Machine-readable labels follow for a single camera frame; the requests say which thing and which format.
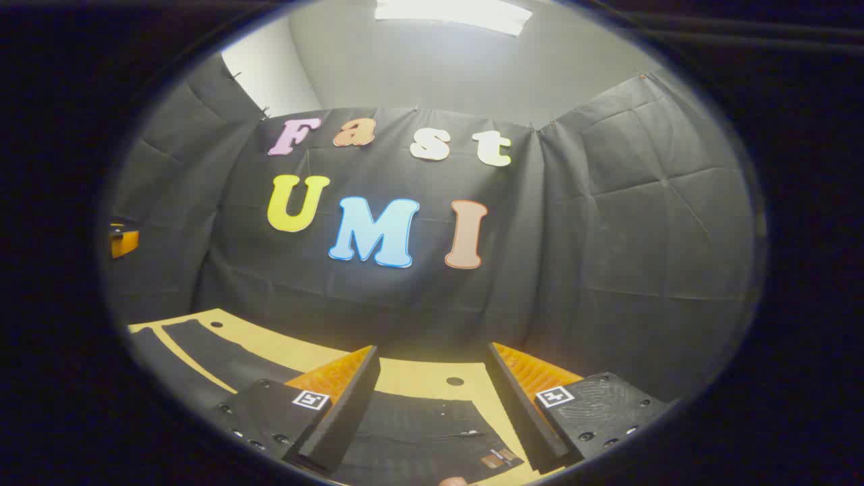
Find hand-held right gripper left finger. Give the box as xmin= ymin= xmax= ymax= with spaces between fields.
xmin=208 ymin=344 xmax=382 ymax=475

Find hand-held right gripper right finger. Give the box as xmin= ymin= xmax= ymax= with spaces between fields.
xmin=485 ymin=342 xmax=678 ymax=475

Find dark grey jeans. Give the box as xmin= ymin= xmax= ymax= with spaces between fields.
xmin=130 ymin=319 xmax=526 ymax=486

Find black backdrop cloth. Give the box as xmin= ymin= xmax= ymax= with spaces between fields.
xmin=101 ymin=54 xmax=767 ymax=406

